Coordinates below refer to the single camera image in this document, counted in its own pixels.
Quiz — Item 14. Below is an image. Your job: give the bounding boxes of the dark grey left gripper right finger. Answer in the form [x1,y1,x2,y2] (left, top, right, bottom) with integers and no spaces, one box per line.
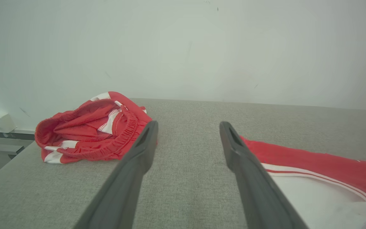
[219,121,307,229]

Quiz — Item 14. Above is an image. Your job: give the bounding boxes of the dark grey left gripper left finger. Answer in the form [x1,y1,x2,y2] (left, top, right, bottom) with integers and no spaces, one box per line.
[72,120,159,229]

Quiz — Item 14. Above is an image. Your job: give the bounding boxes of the red shorts with white bands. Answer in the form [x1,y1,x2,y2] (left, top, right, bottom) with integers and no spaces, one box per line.
[34,91,158,164]

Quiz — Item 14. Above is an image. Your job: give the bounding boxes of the red garment with white panel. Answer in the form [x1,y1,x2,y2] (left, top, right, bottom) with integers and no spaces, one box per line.
[240,136,366,229]

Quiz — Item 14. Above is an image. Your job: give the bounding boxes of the white wall socket box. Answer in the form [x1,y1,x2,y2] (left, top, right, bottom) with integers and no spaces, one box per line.
[0,111,17,134]

